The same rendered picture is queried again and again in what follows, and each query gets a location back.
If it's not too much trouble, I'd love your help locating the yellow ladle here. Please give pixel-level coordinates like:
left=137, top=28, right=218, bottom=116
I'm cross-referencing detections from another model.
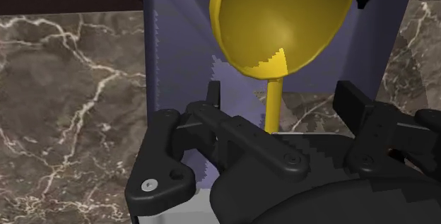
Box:
left=208, top=0, right=359, bottom=134

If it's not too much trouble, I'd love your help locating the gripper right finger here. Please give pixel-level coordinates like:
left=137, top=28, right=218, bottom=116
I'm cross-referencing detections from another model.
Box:
left=332, top=79, right=441, bottom=180

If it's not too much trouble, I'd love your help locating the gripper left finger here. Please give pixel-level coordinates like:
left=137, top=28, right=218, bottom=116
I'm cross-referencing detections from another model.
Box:
left=124, top=80, right=311, bottom=217

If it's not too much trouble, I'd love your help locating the blue box with black corners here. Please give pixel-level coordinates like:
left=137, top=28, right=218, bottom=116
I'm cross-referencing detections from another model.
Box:
left=131, top=0, right=414, bottom=224

